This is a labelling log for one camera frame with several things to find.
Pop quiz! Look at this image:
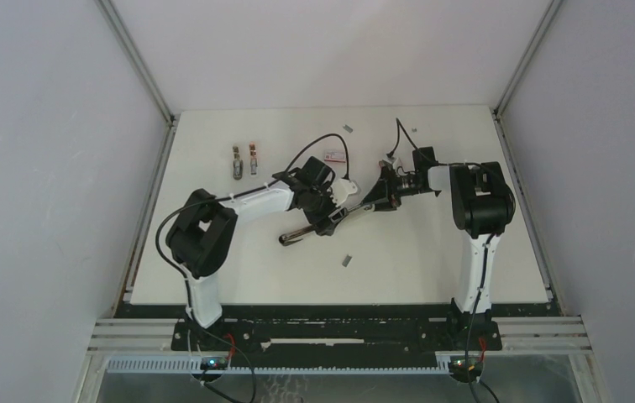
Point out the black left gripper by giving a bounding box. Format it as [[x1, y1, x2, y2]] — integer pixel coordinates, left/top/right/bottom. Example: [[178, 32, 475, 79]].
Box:
[[303, 181, 349, 237]]

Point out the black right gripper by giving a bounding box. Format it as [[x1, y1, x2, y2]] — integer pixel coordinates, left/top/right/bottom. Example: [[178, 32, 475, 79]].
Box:
[[364, 165, 427, 211]]

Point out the black and grey large stapler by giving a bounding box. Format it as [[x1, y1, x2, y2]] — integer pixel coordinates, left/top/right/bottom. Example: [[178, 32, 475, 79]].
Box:
[[278, 203, 375, 247]]

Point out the beige small stapler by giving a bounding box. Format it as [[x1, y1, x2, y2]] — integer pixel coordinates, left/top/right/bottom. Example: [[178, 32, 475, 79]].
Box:
[[232, 145, 244, 181]]

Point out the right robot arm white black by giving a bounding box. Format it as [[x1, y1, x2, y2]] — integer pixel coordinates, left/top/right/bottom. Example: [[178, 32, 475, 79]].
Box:
[[361, 147, 516, 314]]

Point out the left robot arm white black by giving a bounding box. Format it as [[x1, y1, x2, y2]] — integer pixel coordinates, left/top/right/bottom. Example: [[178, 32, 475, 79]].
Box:
[[155, 157, 359, 350]]

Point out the red white staple box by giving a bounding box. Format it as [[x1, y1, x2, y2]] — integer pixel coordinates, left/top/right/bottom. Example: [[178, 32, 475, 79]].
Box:
[[323, 149, 348, 164]]

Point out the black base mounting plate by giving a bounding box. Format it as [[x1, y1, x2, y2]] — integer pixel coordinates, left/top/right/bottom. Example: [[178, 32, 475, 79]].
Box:
[[115, 303, 561, 369]]

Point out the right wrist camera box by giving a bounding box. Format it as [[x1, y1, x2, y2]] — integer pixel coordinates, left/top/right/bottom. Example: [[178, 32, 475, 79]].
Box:
[[382, 157, 401, 170]]

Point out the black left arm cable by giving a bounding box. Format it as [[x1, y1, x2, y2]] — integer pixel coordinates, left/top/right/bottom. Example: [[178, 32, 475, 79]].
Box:
[[154, 133, 351, 335]]

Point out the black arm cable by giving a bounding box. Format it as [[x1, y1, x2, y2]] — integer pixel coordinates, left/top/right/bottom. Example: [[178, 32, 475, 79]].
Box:
[[154, 133, 351, 335], [386, 118, 517, 369]]

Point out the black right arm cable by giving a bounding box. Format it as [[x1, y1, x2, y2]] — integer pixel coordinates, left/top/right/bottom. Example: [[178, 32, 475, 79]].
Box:
[[386, 118, 517, 369]]

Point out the aluminium front rail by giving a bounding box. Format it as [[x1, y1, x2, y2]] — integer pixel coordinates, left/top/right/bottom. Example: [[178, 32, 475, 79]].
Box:
[[88, 317, 592, 355]]

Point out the right aluminium frame post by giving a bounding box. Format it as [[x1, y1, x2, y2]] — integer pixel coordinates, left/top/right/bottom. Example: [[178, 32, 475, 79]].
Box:
[[492, 0, 566, 121]]

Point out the white cable duct strip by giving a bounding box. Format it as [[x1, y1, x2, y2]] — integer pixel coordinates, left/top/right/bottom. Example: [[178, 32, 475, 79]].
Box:
[[105, 356, 450, 375]]

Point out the aluminium frame corner post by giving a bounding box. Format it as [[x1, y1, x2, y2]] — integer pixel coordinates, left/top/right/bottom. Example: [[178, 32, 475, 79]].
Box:
[[94, 0, 176, 126]]

